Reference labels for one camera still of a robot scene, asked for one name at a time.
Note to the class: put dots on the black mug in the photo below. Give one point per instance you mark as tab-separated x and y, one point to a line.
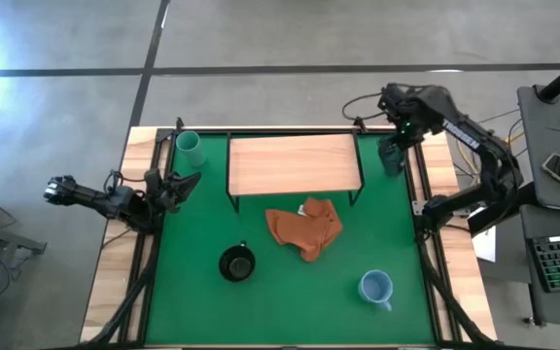
236	265

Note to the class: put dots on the green table mat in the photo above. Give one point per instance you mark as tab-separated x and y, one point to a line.
285	301

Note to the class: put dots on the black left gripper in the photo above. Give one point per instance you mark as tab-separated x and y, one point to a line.
158	199

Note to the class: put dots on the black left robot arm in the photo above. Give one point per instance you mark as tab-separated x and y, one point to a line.
90	197

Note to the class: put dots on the light blue mug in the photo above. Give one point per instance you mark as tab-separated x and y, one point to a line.
375	288

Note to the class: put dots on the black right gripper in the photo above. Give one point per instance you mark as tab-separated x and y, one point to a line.
399	107

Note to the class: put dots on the orange cloth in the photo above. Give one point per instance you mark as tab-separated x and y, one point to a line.
304	231

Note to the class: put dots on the dark purple cup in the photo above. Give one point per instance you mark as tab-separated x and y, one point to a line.
392	163

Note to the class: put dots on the black metal table frame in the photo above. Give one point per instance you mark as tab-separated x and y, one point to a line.
148	291

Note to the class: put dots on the wooden shelf with black frame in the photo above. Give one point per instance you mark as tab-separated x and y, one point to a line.
293	163

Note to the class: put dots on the grey desk top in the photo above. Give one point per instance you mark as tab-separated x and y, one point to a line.
537	146

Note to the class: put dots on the grey keyboard desk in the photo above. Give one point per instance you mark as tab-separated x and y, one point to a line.
547	306

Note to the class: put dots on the teal plastic cup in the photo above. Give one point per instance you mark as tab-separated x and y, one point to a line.
190	146

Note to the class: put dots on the white paper sheet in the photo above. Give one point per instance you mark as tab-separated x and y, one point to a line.
485	243

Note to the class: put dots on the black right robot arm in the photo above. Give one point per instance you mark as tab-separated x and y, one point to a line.
484	150

